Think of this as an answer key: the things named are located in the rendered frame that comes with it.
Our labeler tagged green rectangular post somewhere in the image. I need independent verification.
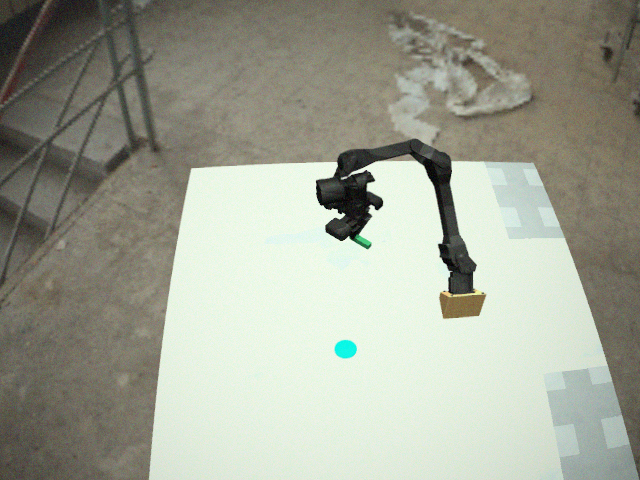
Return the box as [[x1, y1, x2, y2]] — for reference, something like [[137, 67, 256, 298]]
[[349, 234, 372, 250]]

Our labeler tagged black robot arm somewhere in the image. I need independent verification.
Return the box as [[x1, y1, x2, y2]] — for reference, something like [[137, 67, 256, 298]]
[[316, 138, 477, 295]]

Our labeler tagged cyan circle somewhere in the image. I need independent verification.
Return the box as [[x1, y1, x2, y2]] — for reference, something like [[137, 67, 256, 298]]
[[335, 340, 357, 358]]

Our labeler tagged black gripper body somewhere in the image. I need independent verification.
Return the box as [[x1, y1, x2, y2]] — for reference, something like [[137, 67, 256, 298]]
[[325, 190, 383, 241]]

